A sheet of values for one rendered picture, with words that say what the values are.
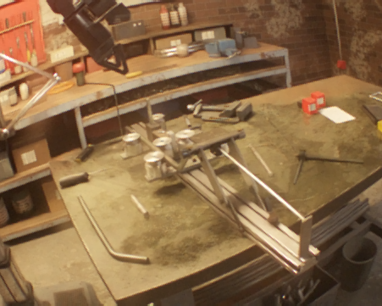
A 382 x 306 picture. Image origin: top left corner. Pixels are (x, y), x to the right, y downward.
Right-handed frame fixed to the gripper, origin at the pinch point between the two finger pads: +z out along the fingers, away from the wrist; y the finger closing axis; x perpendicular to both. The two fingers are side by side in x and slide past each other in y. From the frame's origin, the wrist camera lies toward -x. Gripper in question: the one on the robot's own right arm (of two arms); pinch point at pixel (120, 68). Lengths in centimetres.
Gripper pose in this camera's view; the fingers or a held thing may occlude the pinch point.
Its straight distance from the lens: 96.5
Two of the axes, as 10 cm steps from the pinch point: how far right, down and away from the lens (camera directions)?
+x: -7.4, 6.7, 0.1
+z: 5.9, 6.5, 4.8
